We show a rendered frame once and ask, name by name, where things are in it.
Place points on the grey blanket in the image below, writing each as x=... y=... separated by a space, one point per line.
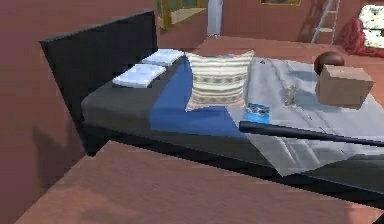
x=300 y=110

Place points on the white door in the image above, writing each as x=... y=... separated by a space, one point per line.
x=215 y=16

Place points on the white flat pillow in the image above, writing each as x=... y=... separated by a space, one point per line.
x=163 y=56
x=139 y=75

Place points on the gold framed picture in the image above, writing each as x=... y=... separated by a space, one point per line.
x=280 y=2

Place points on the beige striped cushion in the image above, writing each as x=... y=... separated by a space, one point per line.
x=218 y=80

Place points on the red cloth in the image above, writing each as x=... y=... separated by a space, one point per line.
x=355 y=38

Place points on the black baseball bat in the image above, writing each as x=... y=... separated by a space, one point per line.
x=300 y=132

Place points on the black bed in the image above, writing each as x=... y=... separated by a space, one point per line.
x=100 y=50

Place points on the gold framed mirror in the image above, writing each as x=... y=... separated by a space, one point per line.
x=180 y=13

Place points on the brown ball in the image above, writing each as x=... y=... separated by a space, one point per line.
x=328 y=58

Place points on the grey ladder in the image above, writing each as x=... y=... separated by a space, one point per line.
x=325 y=23

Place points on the brown cardboard box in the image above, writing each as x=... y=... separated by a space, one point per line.
x=343 y=86

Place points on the blue bed sheet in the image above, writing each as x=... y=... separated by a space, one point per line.
x=180 y=110

